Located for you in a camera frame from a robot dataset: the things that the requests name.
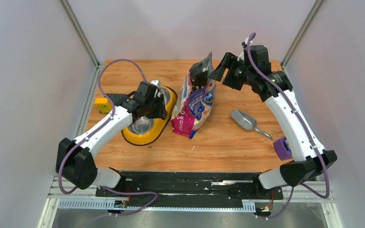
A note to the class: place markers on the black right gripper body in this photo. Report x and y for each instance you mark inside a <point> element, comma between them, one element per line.
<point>238,75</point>

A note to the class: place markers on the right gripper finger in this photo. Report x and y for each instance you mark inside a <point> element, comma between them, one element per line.
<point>218,73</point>
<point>227,61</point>

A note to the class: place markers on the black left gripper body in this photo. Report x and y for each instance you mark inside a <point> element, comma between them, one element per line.
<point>155,107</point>

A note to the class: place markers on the colourful pet food bag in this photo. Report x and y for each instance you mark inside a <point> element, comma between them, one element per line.
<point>195,100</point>

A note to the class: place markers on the silver metal scoop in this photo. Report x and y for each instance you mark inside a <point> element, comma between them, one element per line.
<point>248,122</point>

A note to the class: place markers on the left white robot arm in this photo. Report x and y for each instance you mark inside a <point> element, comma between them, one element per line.
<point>75,158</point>

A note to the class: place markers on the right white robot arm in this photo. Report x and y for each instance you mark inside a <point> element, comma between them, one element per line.
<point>309,156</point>

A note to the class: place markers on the yellow double pet bowl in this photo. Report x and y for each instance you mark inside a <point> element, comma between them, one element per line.
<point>145,131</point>

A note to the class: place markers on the dark grey toy baseplate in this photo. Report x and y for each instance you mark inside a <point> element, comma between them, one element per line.
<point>117,99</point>

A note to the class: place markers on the yellow toy brick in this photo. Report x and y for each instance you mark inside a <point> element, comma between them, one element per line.
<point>103,104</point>

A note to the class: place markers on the purple object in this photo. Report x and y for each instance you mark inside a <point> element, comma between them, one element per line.
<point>282,149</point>

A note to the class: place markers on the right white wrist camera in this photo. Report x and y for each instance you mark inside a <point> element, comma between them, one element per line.
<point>241,57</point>

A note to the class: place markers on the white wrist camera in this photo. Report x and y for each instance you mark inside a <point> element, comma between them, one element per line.
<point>241,57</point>
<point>157,83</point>

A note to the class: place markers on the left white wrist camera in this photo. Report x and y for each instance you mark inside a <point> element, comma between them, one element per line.
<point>157,83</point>

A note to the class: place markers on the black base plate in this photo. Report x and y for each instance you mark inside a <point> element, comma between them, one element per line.
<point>198,189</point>

